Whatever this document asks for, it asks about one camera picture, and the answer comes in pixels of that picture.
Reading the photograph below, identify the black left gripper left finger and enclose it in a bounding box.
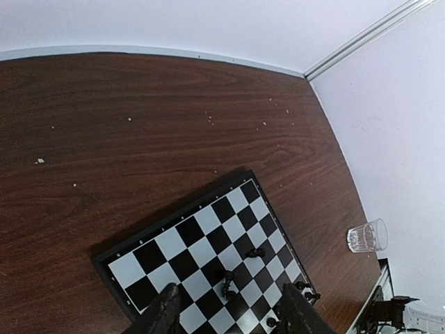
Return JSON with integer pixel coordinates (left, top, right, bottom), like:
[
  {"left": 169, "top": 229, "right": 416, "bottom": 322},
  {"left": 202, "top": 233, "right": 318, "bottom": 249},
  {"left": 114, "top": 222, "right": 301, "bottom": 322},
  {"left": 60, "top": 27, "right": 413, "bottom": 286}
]
[{"left": 123, "top": 283, "right": 181, "bottom": 334}]

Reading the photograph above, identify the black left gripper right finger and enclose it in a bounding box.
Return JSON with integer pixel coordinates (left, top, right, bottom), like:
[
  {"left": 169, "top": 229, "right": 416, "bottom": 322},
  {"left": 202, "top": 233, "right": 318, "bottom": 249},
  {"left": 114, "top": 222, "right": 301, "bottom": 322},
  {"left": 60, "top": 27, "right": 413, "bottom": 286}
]
[{"left": 277, "top": 283, "right": 335, "bottom": 334}]

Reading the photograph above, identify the black chess piece back row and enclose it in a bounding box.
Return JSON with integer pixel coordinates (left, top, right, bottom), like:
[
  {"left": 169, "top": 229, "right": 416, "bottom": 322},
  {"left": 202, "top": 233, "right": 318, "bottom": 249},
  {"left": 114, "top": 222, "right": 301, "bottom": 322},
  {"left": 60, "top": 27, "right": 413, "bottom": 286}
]
[{"left": 266, "top": 317, "right": 280, "bottom": 328}]

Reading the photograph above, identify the black and grey chessboard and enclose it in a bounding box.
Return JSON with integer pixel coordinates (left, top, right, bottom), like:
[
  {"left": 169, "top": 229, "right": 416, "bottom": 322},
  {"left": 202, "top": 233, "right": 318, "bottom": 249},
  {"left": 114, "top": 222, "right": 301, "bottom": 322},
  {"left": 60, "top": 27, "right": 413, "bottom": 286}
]
[{"left": 92, "top": 171, "right": 316, "bottom": 333}]

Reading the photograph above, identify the black chess rook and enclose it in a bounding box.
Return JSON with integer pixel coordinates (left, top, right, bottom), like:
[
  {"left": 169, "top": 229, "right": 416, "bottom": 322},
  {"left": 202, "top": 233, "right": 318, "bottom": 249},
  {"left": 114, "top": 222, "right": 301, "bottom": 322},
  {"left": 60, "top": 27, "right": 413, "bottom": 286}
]
[{"left": 304, "top": 292, "right": 321, "bottom": 303}]

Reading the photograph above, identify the black chess pawn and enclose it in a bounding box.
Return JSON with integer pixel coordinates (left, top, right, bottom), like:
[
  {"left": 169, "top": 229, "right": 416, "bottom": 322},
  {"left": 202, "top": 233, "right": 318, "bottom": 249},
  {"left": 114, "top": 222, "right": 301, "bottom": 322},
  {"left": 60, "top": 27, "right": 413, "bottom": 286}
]
[
  {"left": 245, "top": 248, "right": 266, "bottom": 258},
  {"left": 295, "top": 281, "right": 311, "bottom": 291}
]

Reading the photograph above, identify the pile of black chess pieces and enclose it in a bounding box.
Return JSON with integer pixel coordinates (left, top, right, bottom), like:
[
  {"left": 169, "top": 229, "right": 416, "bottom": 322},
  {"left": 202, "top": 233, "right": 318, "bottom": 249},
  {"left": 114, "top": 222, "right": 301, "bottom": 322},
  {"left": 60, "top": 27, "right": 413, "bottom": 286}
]
[{"left": 220, "top": 269, "right": 240, "bottom": 302}]

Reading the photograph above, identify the black chess pawn fallen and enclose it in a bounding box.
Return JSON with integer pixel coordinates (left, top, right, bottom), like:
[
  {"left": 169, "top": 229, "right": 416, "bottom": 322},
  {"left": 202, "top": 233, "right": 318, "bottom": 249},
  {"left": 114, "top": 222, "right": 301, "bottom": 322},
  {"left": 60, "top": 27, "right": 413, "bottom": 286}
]
[{"left": 245, "top": 248, "right": 266, "bottom": 258}]

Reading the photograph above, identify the clear drinking glass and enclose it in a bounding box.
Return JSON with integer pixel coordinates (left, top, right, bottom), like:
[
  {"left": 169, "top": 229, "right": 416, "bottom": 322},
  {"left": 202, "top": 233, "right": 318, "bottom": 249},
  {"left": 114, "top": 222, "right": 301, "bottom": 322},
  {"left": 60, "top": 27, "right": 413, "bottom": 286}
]
[{"left": 346, "top": 218, "right": 389, "bottom": 253}]

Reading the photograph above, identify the aluminium front rail frame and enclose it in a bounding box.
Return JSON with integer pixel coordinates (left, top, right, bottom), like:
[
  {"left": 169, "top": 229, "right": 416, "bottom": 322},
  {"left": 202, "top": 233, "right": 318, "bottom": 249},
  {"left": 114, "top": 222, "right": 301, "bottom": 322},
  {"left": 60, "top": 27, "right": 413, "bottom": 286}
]
[{"left": 346, "top": 258, "right": 394, "bottom": 334}]

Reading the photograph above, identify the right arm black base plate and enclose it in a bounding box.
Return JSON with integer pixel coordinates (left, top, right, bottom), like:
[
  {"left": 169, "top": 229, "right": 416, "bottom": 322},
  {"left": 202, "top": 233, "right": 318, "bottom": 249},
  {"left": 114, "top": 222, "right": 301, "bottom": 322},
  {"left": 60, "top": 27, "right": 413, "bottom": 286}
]
[{"left": 362, "top": 296, "right": 419, "bottom": 329}]

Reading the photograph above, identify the right aluminium corner post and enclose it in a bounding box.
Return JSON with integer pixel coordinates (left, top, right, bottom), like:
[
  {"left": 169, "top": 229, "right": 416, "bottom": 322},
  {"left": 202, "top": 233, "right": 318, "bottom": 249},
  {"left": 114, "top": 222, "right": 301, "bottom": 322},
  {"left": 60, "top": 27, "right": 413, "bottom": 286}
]
[{"left": 304, "top": 0, "right": 437, "bottom": 81}]

